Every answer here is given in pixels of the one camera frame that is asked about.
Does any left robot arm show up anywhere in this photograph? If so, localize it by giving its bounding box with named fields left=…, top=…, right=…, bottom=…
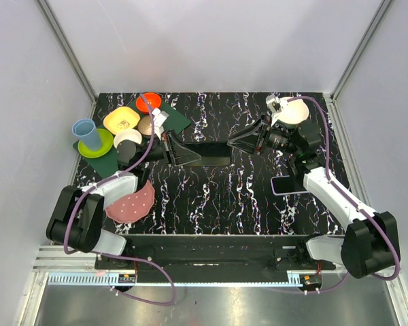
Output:
left=46, top=131, right=202, bottom=269

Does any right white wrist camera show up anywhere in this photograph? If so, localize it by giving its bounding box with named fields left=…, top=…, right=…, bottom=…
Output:
left=266, top=94, right=288, bottom=126

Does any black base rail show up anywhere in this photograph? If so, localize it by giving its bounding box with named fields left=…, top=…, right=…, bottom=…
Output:
left=94, top=233, right=337, bottom=285

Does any left aluminium frame post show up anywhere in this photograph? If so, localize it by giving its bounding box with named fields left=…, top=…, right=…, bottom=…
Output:
left=35, top=0, right=98, bottom=104

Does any yellow square plate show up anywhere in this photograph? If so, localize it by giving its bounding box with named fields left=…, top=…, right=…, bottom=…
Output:
left=103, top=106, right=141, bottom=135

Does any pink dotted plate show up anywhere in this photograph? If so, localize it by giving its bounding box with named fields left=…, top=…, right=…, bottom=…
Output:
left=105, top=180, right=155, bottom=223

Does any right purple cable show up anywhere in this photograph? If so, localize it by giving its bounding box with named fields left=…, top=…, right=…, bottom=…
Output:
left=285, top=95, right=401, bottom=281

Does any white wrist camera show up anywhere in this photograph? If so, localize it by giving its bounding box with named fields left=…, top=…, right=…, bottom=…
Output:
left=152, top=108, right=169, bottom=139
left=266, top=94, right=288, bottom=126

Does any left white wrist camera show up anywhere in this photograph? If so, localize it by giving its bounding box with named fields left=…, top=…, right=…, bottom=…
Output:
left=152, top=108, right=169, bottom=139

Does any bronze metal bowl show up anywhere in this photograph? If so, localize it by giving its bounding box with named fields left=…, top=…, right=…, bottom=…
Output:
left=137, top=115, right=152, bottom=138

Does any red bowl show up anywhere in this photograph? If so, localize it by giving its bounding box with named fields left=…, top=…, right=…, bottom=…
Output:
left=135, top=92, right=162, bottom=113

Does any lime green plate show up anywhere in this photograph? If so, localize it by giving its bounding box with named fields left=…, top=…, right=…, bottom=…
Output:
left=78, top=128, right=114, bottom=158

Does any black phone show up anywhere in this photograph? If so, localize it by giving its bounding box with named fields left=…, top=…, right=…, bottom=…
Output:
left=184, top=142, right=232, bottom=167

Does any right aluminium frame post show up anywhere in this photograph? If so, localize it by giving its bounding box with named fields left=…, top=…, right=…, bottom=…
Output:
left=330, top=0, right=394, bottom=102

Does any small white bowl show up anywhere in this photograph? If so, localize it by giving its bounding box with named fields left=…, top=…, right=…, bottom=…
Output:
left=114, top=129, right=143, bottom=148

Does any aluminium frame post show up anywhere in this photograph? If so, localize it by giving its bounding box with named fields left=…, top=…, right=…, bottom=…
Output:
left=330, top=0, right=394, bottom=102
left=35, top=0, right=98, bottom=104

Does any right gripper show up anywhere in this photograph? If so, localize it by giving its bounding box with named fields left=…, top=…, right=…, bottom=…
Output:
left=227, top=112, right=300, bottom=156

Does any blue cup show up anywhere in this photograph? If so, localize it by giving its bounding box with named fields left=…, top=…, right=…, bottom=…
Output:
left=71, top=118, right=102, bottom=151

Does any phone in lilac case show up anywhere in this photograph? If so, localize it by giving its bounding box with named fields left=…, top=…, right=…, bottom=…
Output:
left=271, top=175, right=309, bottom=196

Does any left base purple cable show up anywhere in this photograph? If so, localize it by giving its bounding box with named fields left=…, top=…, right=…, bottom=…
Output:
left=98, top=254, right=177, bottom=306

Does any large white bowl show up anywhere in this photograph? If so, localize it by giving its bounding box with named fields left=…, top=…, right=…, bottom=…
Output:
left=274, top=97, right=309, bottom=129

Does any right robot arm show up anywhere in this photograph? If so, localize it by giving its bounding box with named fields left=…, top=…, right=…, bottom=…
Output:
left=228, top=115, right=401, bottom=278

